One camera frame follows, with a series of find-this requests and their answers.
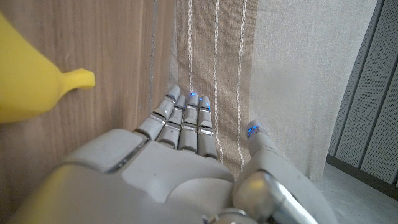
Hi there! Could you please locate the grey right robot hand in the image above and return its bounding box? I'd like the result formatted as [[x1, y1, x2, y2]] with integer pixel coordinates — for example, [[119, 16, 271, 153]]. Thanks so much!
[[6, 85, 340, 224]]

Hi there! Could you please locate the yellow toy banana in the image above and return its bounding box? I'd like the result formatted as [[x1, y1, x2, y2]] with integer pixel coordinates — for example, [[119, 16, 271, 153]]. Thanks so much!
[[0, 12, 96, 124]]

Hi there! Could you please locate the beige striped backdrop cloth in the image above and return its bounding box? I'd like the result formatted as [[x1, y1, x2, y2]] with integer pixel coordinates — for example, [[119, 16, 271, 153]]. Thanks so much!
[[169, 0, 379, 182]]

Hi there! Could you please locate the dark perforated wall panel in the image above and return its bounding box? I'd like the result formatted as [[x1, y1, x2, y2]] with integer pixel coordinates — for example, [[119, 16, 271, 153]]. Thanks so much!
[[326, 0, 398, 202]]

